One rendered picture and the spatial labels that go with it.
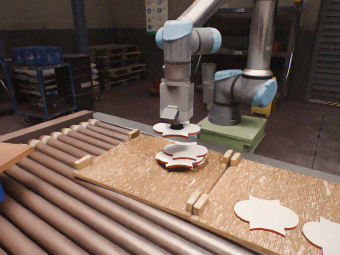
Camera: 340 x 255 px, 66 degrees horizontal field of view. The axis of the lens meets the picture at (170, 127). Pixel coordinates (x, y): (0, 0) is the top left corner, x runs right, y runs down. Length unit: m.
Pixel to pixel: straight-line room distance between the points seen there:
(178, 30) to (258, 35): 0.41
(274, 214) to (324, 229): 0.10
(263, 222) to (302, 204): 0.15
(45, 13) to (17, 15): 0.57
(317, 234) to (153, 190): 0.40
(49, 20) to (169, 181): 5.51
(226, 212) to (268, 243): 0.12
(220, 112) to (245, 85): 0.17
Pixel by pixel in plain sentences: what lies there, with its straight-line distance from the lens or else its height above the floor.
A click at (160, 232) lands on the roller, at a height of 0.92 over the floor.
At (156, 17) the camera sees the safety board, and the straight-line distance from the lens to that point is 6.43.
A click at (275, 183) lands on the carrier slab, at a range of 0.82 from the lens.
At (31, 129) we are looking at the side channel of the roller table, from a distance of 1.23.
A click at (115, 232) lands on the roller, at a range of 0.66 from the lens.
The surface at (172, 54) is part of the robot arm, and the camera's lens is 0.71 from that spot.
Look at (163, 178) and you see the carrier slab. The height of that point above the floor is 0.94.
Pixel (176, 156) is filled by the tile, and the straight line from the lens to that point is 0.82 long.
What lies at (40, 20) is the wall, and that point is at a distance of 5.97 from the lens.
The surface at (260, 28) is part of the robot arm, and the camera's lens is 1.04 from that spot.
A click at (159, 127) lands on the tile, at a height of 1.07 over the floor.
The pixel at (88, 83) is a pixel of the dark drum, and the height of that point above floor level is 0.46.
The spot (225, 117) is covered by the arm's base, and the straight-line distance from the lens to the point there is 1.15.
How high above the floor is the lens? 1.36
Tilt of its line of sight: 22 degrees down
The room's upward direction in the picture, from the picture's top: straight up
